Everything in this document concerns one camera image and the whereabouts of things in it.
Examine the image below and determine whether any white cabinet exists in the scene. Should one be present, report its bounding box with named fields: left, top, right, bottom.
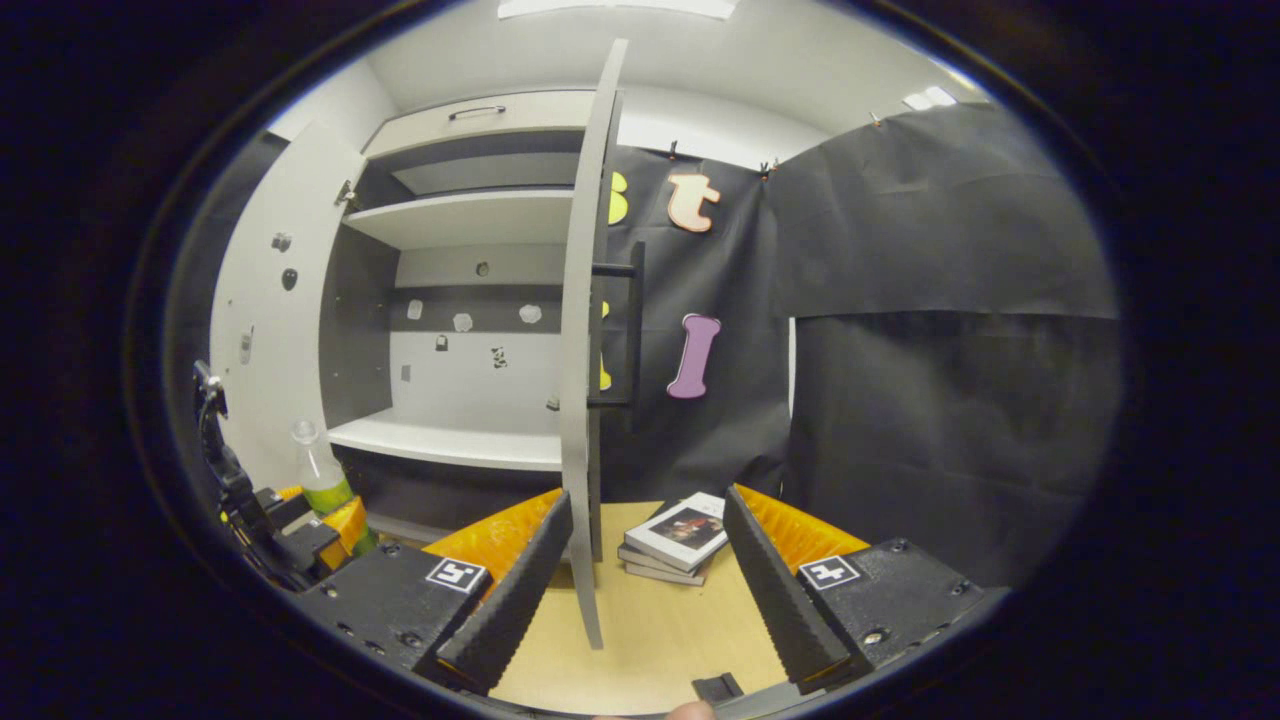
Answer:
left=318, top=90, right=601, bottom=546

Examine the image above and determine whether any grey book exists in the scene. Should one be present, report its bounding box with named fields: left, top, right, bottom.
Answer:
left=617, top=543, right=709, bottom=587

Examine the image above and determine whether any white cabinet door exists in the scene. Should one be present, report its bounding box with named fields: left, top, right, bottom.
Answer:
left=558, top=38, right=631, bottom=651
left=210, top=120, right=369, bottom=501

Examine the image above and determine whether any large ceiling light panel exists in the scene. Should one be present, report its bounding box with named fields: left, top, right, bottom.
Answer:
left=497, top=0, right=741, bottom=21

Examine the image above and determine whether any black door handle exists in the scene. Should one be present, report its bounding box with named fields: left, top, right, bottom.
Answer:
left=590, top=240, right=646, bottom=409

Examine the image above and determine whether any clear bottle with green label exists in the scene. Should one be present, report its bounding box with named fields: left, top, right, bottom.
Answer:
left=290, top=419, right=381, bottom=558

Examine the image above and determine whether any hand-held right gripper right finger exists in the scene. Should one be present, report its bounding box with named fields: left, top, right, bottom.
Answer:
left=722, top=485, right=1006, bottom=697

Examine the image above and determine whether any white cabinet drawer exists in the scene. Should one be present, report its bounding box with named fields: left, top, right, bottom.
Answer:
left=362, top=90, right=601, bottom=159

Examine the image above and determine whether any white book with photo cover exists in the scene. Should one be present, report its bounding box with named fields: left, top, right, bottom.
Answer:
left=624, top=491, right=728, bottom=573

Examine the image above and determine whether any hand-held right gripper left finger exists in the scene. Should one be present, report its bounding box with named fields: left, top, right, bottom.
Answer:
left=298, top=489, right=575, bottom=698

